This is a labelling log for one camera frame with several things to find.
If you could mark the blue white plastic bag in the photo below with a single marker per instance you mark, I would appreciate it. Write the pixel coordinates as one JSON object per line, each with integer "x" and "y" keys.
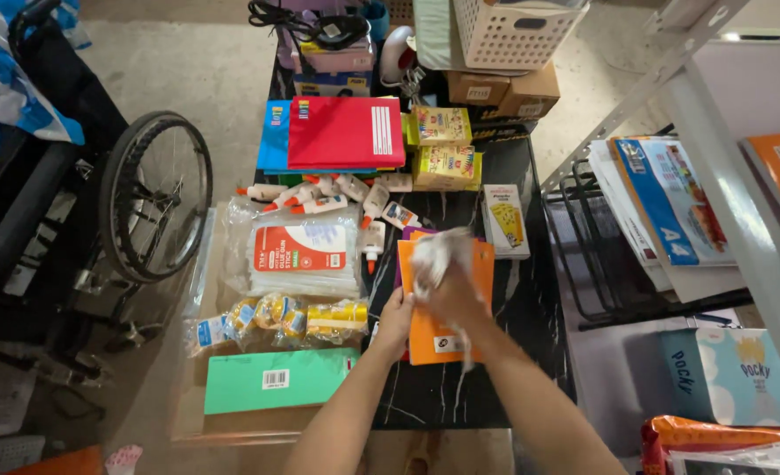
{"x": 7, "y": 92}

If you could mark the person's left hand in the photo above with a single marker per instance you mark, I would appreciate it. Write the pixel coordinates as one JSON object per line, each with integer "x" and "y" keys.
{"x": 395, "y": 323}

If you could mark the pink box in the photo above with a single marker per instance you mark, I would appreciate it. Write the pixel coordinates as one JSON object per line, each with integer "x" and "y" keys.
{"x": 337, "y": 59}

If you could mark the white red tape dispenser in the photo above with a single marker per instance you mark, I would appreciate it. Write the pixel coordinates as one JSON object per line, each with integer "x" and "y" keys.
{"x": 396, "y": 56}

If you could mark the person's right fingers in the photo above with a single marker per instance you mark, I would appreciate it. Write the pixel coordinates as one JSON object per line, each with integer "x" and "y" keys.
{"x": 429, "y": 293}

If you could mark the glue stick pack red label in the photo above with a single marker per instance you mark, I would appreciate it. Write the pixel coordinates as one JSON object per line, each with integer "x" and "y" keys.
{"x": 301, "y": 254}

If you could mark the clear plastic bag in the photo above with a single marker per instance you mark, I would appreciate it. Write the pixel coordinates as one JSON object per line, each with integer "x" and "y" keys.
{"x": 238, "y": 224}

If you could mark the white cloth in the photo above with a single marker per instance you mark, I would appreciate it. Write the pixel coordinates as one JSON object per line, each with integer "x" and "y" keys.
{"x": 437, "y": 254}

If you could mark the black wheelchair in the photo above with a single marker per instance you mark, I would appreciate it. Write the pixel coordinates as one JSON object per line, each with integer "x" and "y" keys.
{"x": 67, "y": 218}

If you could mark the yellow crayon box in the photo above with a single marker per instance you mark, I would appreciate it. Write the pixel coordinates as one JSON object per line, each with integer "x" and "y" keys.
{"x": 446, "y": 166}
{"x": 441, "y": 125}

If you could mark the light blue snack box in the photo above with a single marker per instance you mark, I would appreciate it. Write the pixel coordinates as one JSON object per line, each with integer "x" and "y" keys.
{"x": 733, "y": 376}

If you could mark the bag of yellow tape rolls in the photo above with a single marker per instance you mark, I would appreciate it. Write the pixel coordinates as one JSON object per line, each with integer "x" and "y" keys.
{"x": 284, "y": 318}

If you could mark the small brown cardboard box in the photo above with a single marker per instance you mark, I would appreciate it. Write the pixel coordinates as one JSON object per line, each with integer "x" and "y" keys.
{"x": 477, "y": 89}
{"x": 532, "y": 96}

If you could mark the group of white glue bottles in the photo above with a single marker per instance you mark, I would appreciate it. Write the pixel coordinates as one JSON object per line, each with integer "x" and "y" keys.
{"x": 373, "y": 201}

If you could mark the white plastic basket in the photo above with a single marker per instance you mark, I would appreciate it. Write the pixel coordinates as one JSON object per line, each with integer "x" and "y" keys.
{"x": 515, "y": 33}

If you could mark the orange paper pack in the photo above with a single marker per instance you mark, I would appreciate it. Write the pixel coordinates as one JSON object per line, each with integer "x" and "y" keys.
{"x": 429, "y": 343}

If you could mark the blue notebook pack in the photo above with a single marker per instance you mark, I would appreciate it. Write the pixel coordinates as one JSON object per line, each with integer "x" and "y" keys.
{"x": 272, "y": 135}

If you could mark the person's right hand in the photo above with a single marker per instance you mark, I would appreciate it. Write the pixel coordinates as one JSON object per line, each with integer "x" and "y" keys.
{"x": 459, "y": 300}

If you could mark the red notebook pack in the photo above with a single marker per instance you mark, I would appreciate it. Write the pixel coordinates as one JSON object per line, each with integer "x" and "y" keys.
{"x": 344, "y": 132}

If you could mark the grey metal shelf frame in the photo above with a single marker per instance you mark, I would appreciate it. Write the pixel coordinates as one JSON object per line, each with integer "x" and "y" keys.
{"x": 713, "y": 132}

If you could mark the white pencil box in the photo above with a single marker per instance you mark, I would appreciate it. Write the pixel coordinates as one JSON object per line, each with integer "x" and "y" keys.
{"x": 505, "y": 221}

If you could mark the orange plastic bag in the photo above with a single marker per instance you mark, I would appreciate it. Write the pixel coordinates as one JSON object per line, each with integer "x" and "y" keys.
{"x": 713, "y": 439}

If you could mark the green paper pack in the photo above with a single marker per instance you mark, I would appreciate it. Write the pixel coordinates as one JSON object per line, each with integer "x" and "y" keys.
{"x": 278, "y": 382}

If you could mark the stack of paper packs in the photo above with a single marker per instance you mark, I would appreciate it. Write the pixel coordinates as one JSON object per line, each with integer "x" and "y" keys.
{"x": 667, "y": 204}

